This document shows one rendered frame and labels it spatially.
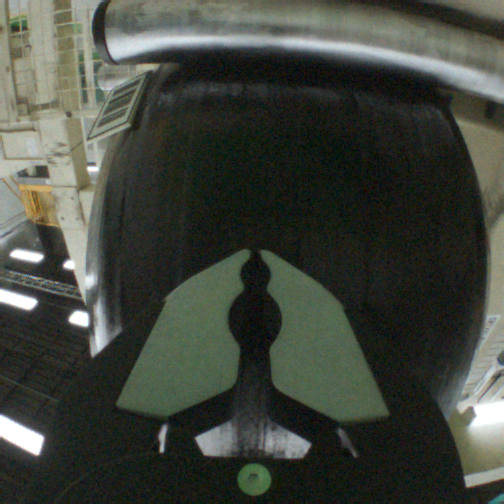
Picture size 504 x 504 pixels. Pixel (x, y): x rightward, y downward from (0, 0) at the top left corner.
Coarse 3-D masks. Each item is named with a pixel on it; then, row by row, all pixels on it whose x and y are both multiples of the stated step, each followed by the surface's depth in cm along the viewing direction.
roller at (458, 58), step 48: (144, 0) 14; (192, 0) 14; (240, 0) 14; (288, 0) 15; (336, 0) 15; (96, 48) 16; (144, 48) 16; (192, 48) 16; (240, 48) 16; (288, 48) 16; (336, 48) 16; (384, 48) 15; (432, 48) 15; (480, 48) 15; (480, 96) 18
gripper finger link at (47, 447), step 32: (128, 352) 7; (96, 384) 6; (64, 416) 6; (96, 416) 6; (128, 416) 6; (64, 448) 5; (96, 448) 5; (128, 448) 5; (160, 448) 6; (32, 480) 4; (64, 480) 4
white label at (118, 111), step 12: (120, 84) 20; (132, 84) 19; (144, 84) 18; (108, 96) 20; (120, 96) 19; (132, 96) 18; (108, 108) 19; (120, 108) 18; (132, 108) 17; (96, 120) 19; (108, 120) 18; (120, 120) 17; (132, 120) 17; (96, 132) 18; (108, 132) 17
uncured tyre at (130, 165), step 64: (192, 64) 18; (256, 64) 18; (128, 128) 17; (192, 128) 16; (256, 128) 16; (320, 128) 16; (384, 128) 16; (448, 128) 17; (128, 192) 15; (192, 192) 15; (256, 192) 15; (320, 192) 15; (384, 192) 15; (448, 192) 15; (128, 256) 15; (192, 256) 14; (320, 256) 15; (384, 256) 15; (448, 256) 15; (128, 320) 15; (256, 320) 14; (384, 320) 15; (448, 320) 15; (256, 384) 15; (448, 384) 15; (256, 448) 16
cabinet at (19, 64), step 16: (0, 32) 257; (16, 32) 278; (0, 48) 265; (16, 48) 286; (0, 64) 275; (16, 64) 294; (0, 80) 285; (32, 80) 327; (0, 96) 296; (32, 96) 334; (0, 112) 307
